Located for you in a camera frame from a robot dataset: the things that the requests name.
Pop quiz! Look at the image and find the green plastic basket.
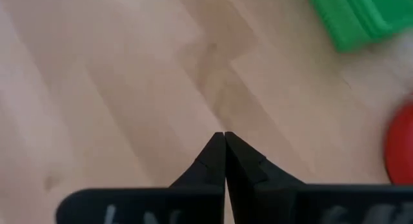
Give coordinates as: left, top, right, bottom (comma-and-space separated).
305, 0, 413, 54

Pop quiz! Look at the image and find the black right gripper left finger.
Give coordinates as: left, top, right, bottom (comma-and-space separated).
55, 131, 226, 224

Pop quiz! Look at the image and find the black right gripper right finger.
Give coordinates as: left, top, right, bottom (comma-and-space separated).
225, 131, 413, 224

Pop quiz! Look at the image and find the red round object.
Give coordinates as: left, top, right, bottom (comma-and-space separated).
383, 99, 413, 186

